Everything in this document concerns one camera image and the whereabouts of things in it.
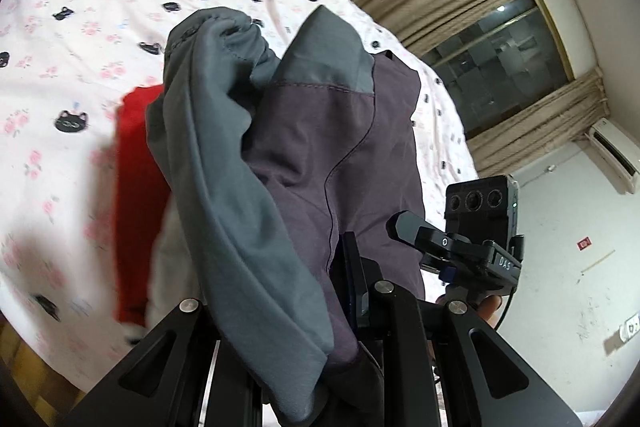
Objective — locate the person's right hand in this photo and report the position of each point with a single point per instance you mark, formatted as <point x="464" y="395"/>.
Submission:
<point x="488" y="309"/>

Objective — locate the white air conditioner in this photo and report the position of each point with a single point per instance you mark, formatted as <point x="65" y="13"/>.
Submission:
<point x="621" y="154"/>

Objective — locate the dark window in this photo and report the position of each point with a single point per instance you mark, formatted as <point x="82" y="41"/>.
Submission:
<point x="501" y="64"/>

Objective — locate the purple grey hooded jacket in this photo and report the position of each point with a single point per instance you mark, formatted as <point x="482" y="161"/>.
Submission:
<point x="270" y="160"/>

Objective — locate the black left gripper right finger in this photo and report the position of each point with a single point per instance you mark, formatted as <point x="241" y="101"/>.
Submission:
<point x="421" y="364"/>

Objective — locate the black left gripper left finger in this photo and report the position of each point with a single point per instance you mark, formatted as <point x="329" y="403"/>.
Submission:
<point x="183" y="373"/>

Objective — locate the pink cat print bedsheet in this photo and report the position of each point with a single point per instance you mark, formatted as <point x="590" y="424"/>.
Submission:
<point x="65" y="67"/>

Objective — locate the red basketball jersey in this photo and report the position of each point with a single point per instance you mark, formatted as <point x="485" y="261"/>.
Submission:
<point x="141" y="196"/>

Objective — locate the black camera box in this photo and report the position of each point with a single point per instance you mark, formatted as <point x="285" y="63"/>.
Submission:
<point x="483" y="210"/>

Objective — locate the white wall socket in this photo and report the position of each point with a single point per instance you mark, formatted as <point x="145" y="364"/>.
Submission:
<point x="629" y="328"/>

